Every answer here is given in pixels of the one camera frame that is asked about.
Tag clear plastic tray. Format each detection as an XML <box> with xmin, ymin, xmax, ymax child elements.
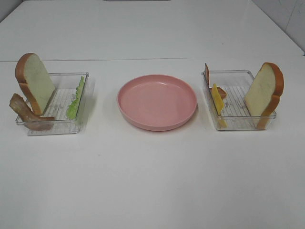
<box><xmin>202</xmin><ymin>70</ymin><xmax>276</xmax><ymax>131</ymax></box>
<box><xmin>15</xmin><ymin>72</ymin><xmax>92</xmax><ymax>136</ymax></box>

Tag right clear plastic tray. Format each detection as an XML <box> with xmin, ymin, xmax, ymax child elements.
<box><xmin>202</xmin><ymin>70</ymin><xmax>276</xmax><ymax>131</ymax></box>

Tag green lettuce leaf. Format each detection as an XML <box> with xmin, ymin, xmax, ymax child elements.
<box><xmin>66</xmin><ymin>76</ymin><xmax>85</xmax><ymax>120</ymax></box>

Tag yellow cheese slice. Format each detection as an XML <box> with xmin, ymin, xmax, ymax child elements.
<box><xmin>211</xmin><ymin>83</ymin><xmax>227</xmax><ymax>128</ymax></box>

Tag pink round plate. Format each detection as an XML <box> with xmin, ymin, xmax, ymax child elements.
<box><xmin>117</xmin><ymin>74</ymin><xmax>197</xmax><ymax>131</ymax></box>

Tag red ham bacon slice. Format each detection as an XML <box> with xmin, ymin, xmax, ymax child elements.
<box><xmin>204</xmin><ymin>63</ymin><xmax>227</xmax><ymax>99</ymax></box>

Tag left clear plastic tray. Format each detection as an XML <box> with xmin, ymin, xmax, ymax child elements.
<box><xmin>15</xmin><ymin>72</ymin><xmax>92</xmax><ymax>136</ymax></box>

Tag toast bread slice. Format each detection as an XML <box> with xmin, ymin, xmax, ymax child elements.
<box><xmin>244</xmin><ymin>62</ymin><xmax>284</xmax><ymax>130</ymax></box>
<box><xmin>15</xmin><ymin>53</ymin><xmax>55</xmax><ymax>115</ymax></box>

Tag brown bacon strip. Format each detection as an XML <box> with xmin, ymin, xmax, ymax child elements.
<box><xmin>9</xmin><ymin>93</ymin><xmax>55</xmax><ymax>131</ymax></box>

